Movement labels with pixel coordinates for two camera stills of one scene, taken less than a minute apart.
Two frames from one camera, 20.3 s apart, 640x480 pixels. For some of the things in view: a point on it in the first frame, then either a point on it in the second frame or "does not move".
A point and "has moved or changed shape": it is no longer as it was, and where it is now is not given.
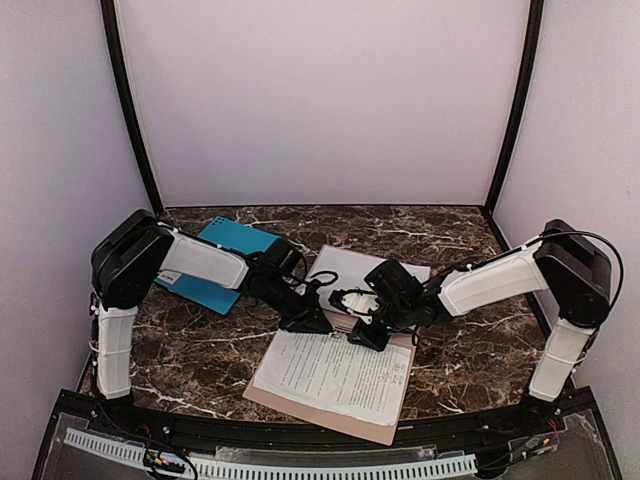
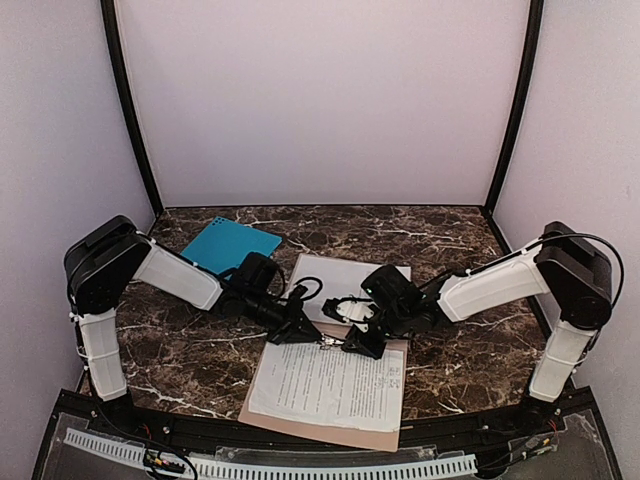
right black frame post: x=534 y=27 does not move
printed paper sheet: x=333 y=374 has moved or changed shape
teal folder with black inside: x=223 y=234 does not move
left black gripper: x=300 y=314 to x=292 y=319
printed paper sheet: x=342 y=269 has moved or changed shape
